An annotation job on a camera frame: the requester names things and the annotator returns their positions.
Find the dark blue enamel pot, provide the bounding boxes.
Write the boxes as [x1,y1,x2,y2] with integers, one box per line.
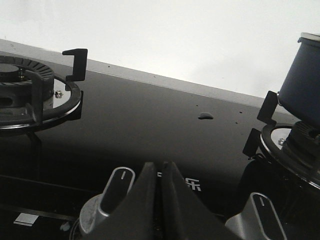
[278,32,320,126]

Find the black glass gas stove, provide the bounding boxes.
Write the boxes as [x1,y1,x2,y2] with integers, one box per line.
[0,40,320,240]

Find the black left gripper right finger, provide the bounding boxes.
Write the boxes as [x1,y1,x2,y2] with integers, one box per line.
[161,162,239,240]

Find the left burner with pot support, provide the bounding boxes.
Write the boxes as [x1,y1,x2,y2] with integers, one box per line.
[0,48,88,135]

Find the silver left stove knob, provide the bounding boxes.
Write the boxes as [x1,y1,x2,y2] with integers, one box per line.
[79,166,136,237]

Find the right burner with pot support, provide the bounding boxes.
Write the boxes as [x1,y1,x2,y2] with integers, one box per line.
[242,91,320,189]

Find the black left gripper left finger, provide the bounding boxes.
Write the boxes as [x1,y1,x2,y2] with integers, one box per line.
[82,162,157,240]

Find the burner with pot support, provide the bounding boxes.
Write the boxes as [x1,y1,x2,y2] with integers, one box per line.
[0,48,88,135]
[242,91,320,189]

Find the silver right stove knob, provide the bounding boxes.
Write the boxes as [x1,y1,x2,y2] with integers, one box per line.
[225,192,287,240]

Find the silver stove knob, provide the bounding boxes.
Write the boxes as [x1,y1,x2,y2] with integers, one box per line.
[79,166,136,237]
[225,192,287,240]

